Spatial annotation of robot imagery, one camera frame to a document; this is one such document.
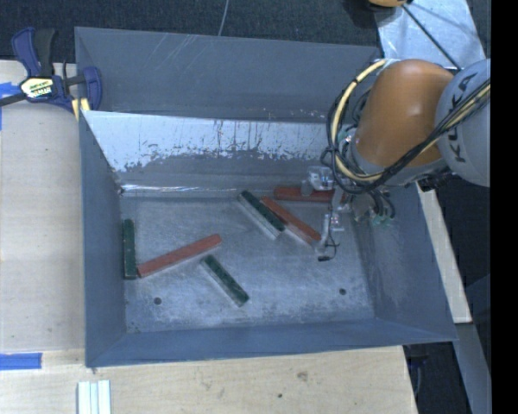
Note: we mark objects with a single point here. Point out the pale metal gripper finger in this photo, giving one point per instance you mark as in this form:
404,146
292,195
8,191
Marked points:
320,179
334,223

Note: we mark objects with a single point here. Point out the red-brown flat block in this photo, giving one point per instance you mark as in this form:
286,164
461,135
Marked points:
291,194
179,255
291,220

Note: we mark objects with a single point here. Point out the dark green flat block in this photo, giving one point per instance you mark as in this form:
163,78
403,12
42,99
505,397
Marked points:
262,215
129,248
225,280

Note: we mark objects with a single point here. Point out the grey metal bin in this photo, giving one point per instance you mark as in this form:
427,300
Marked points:
250,291

